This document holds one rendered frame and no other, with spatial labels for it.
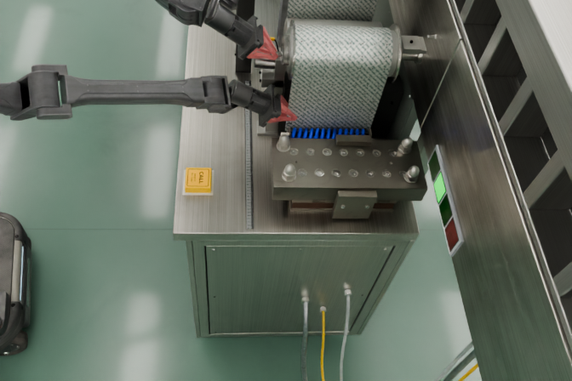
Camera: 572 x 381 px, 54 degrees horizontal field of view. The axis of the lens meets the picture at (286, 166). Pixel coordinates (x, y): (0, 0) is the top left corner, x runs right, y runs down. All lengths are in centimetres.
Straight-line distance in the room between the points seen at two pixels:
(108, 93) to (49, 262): 138
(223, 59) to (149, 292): 104
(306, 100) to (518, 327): 75
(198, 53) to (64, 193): 110
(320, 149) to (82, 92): 62
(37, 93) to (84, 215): 143
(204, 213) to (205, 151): 21
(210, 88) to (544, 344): 88
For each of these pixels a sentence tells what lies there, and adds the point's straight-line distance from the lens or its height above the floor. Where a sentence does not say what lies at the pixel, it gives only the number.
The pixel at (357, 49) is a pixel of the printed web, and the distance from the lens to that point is 137.
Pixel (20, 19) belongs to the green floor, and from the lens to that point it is 359.
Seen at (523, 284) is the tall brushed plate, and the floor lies 138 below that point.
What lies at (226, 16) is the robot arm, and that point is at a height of 135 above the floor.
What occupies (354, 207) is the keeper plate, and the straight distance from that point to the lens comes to 148.
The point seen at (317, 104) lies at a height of 113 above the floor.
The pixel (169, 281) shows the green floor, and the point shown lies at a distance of 242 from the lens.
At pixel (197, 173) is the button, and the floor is 92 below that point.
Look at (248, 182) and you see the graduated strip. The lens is 157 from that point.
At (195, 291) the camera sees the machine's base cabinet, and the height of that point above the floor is 53.
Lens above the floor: 219
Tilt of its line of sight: 54 degrees down
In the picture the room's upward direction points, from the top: 9 degrees clockwise
